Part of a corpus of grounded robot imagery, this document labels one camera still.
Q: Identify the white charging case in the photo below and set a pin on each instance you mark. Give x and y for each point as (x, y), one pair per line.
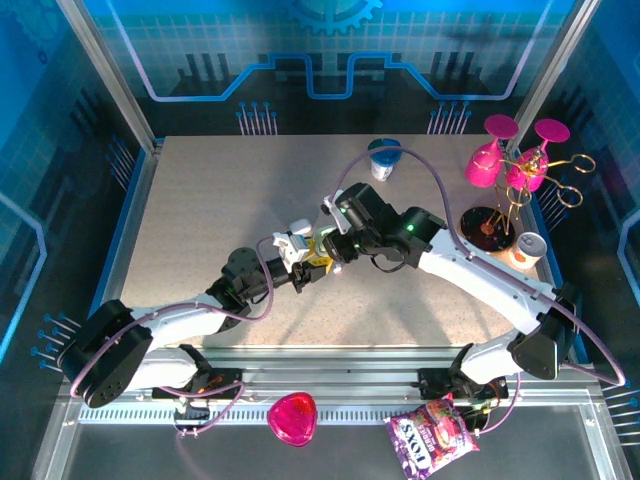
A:
(300, 226)

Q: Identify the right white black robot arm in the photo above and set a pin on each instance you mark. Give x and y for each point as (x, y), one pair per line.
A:
(490, 277)

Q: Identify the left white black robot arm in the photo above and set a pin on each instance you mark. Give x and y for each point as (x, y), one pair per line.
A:
(175, 325)

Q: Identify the white yogurt cup blue lid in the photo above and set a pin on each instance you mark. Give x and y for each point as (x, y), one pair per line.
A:
(384, 167)

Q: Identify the pink wine glass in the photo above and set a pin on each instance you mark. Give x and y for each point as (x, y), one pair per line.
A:
(482, 167)
(525, 175)

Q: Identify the blue table edge strip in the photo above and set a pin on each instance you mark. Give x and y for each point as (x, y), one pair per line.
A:
(107, 270)
(540, 220)

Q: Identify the small drink can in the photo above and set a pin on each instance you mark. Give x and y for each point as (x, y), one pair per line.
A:
(527, 250)

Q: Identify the pink heart-shaped dish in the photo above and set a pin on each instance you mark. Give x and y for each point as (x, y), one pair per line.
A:
(292, 419)

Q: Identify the purple candy bag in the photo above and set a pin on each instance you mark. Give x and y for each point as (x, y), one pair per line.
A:
(432, 440)

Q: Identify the aluminium front rail frame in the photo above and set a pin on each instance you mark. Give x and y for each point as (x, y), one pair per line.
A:
(350, 370)

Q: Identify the aluminium frame post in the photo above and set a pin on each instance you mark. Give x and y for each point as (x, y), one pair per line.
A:
(111, 70)
(552, 70)

